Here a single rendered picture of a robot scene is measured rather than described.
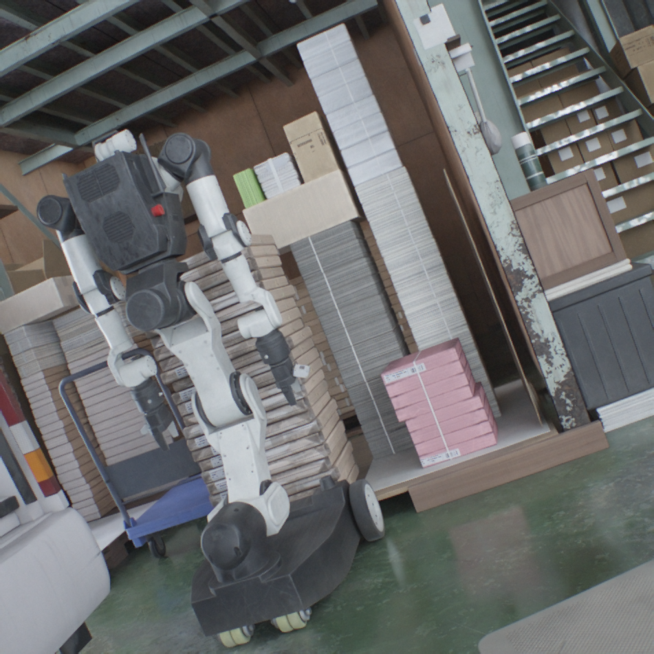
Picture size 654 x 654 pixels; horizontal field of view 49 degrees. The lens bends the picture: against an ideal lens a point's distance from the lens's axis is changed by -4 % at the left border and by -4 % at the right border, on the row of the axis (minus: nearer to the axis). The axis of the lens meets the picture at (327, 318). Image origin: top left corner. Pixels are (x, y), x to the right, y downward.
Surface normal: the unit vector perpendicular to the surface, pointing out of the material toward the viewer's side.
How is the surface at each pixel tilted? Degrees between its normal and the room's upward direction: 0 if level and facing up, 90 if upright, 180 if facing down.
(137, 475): 99
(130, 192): 105
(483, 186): 90
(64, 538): 78
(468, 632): 0
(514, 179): 90
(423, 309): 90
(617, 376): 90
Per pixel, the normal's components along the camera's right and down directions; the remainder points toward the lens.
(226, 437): -0.33, -0.38
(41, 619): 0.93, -0.32
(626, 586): -0.37, -0.93
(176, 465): -0.10, 0.23
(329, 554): 0.80, -0.30
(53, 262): 0.98, -0.01
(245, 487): -0.37, -0.58
